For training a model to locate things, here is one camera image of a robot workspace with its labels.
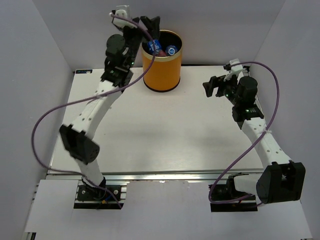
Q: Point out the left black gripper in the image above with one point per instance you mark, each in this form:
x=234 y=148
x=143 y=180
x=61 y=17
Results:
x=152 y=26

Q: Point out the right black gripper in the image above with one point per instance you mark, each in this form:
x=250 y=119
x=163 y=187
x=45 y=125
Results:
x=215 y=82

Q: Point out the large blue label bottle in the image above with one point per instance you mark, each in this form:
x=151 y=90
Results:
x=154 y=46

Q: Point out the red label water bottle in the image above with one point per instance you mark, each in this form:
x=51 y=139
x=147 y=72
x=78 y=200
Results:
x=160 y=53

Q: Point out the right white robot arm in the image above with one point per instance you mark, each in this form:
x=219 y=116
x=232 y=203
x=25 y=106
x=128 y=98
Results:
x=282 y=179

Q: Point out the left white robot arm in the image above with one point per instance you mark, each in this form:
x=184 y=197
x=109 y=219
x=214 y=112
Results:
x=77 y=137

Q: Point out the orange cylindrical bin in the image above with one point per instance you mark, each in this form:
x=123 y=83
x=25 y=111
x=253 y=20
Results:
x=164 y=74

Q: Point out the blue corner sticker left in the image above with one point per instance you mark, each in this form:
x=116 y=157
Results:
x=83 y=71

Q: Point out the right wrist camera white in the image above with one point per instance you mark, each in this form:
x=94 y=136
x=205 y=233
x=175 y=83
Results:
x=236 y=69

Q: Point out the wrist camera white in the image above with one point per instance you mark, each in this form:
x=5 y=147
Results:
x=120 y=16
x=236 y=69

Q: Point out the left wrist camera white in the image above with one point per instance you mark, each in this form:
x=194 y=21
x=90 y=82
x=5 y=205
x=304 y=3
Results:
x=120 y=16

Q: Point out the aluminium table frame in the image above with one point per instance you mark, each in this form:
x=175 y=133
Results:
x=150 y=176

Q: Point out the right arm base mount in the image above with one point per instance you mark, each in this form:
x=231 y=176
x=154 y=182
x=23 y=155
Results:
x=220 y=194

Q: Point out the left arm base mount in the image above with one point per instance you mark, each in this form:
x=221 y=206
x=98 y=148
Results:
x=91 y=198

